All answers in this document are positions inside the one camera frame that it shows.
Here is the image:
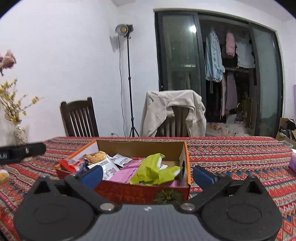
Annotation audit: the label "green snack packet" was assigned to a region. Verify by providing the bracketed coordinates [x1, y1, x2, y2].
[146, 166, 182, 185]
[129, 153, 165, 185]

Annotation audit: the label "red blue snack bag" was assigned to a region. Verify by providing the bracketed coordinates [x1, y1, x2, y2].
[59, 158, 89, 174]

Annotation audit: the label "floral white vase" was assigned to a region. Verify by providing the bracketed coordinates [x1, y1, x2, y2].
[14, 121, 28, 146]

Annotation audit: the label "gold snack packet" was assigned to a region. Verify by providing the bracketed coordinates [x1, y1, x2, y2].
[84, 151, 106, 164]

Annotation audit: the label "white snack packet centre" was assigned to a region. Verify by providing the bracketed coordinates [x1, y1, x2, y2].
[88, 153, 132, 180]

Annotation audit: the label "pink snack packet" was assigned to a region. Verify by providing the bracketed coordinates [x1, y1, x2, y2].
[109, 158, 144, 183]

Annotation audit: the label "green snack packet in box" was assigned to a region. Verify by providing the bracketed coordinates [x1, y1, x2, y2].
[146, 166, 182, 185]

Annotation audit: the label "red orange cardboard box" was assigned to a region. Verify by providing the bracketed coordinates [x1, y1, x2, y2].
[69, 138, 191, 204]

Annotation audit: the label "yellow flower branches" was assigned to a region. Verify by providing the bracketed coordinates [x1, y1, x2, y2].
[1, 79, 43, 123]

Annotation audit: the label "chair with beige jacket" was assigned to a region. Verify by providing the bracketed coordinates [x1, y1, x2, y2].
[156, 106, 189, 137]

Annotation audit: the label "dark wooden chair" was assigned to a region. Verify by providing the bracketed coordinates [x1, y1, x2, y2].
[60, 97, 99, 137]

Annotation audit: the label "colourful patterned tablecloth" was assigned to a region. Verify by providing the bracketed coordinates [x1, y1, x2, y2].
[1, 137, 295, 240]

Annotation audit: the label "black light stand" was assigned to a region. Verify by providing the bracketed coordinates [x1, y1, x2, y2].
[126, 34, 139, 137]

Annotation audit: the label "purple tissue pack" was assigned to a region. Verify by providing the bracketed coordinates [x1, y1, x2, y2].
[289, 152, 296, 173]

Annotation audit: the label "beige jacket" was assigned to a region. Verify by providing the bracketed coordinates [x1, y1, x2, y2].
[140, 90, 206, 137]

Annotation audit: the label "cardboard box on floor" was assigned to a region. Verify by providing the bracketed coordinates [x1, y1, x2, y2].
[276, 118, 296, 149]

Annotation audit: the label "pink artificial roses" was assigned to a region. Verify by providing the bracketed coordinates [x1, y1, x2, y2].
[0, 50, 16, 76]

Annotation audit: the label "light blue hanging shirt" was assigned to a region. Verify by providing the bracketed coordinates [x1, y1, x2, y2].
[205, 28, 225, 82]

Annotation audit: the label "dark sliding wardrobe door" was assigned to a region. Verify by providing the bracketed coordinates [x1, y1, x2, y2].
[154, 11, 205, 95]

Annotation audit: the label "white hanging garment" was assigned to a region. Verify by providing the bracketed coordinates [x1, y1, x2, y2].
[235, 35, 255, 69]

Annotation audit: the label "pink hanging garment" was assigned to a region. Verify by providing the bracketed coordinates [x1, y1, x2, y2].
[225, 32, 236, 58]

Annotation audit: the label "studio light head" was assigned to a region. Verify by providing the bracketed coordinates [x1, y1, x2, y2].
[115, 24, 133, 38]

